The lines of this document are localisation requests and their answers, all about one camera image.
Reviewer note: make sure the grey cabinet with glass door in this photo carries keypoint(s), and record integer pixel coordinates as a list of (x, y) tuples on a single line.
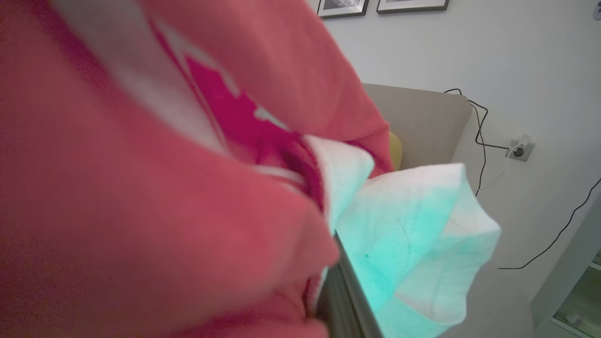
[(573, 291)]

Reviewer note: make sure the grey fabric sofa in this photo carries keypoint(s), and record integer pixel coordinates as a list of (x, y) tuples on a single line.
[(422, 126)]

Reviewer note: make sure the red garment with white print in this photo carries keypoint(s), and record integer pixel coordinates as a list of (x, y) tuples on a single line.
[(141, 188)]

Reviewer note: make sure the black framed picture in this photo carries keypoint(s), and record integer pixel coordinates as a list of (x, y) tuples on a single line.
[(413, 4), (342, 7)]

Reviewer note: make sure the yellow cushion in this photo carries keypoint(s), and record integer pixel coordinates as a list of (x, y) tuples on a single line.
[(396, 150)]

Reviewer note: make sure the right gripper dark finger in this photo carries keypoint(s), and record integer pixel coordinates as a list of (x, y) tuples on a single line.
[(350, 291)]

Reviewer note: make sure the wall socket with white charger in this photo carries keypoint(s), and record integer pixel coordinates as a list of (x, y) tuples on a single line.
[(520, 149)]

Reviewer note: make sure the white cloth garment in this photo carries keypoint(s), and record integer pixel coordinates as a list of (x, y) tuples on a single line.
[(408, 225)]

